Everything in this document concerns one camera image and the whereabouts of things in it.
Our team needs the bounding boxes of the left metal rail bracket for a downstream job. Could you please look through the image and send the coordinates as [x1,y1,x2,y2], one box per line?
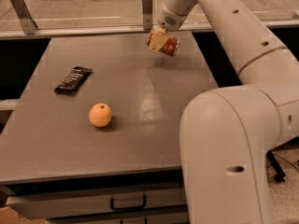
[9,0,38,35]

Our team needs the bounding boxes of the black drawer handle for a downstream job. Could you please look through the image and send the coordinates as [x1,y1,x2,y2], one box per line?
[119,217,148,224]
[110,195,147,212]

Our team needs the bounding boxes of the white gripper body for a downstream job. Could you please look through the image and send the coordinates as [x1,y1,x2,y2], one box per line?
[157,3,187,31]

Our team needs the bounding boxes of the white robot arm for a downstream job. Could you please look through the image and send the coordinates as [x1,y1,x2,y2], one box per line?
[149,0,299,224]

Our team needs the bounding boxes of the black lower drawer handle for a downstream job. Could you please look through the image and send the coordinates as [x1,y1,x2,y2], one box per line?
[119,217,148,224]

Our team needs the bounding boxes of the black floor bar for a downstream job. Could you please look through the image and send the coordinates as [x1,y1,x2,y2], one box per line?
[266,151,286,183]

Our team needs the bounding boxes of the red coke can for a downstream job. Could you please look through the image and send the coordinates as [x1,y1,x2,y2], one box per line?
[158,29,179,56]

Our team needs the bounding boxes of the orange fruit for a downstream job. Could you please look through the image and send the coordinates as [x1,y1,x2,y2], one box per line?
[89,104,112,128]

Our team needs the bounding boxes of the metal rail bracket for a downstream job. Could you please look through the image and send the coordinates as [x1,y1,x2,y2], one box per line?
[9,0,38,35]
[142,0,152,30]

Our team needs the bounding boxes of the black snack bar wrapper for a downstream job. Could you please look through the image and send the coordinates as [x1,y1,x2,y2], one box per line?
[54,66,93,94]

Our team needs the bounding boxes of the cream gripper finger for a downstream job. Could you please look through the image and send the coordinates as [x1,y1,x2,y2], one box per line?
[148,29,169,53]

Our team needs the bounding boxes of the grey horizontal window rail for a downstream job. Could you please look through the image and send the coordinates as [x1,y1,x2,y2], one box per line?
[0,19,299,40]

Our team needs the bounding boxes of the black upper drawer handle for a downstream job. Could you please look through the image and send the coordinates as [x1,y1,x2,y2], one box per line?
[110,195,147,212]

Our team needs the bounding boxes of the middle metal rail bracket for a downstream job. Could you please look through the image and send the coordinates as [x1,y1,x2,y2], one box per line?
[142,0,152,30]

